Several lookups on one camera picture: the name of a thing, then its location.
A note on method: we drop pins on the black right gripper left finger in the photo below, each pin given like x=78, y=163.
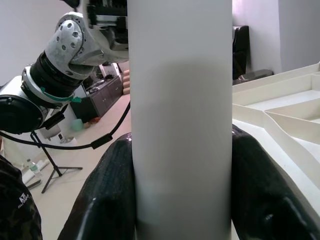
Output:
x=107, y=195

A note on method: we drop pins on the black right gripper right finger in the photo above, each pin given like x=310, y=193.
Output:
x=265, y=195

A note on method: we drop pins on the white plastic table top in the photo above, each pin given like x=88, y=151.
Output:
x=287, y=112

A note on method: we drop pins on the white plastic table leg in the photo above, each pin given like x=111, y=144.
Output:
x=180, y=112

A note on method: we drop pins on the black tripod stand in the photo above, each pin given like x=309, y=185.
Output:
x=53, y=170

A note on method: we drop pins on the green plastic bucket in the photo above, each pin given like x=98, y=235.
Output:
x=76, y=125

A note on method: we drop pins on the clear plastic water bottle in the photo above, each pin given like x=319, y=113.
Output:
x=31, y=168

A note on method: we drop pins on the dark grey cabinet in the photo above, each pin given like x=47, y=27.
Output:
x=105, y=97

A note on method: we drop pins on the person in camouflage jacket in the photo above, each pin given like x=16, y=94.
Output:
x=17, y=205

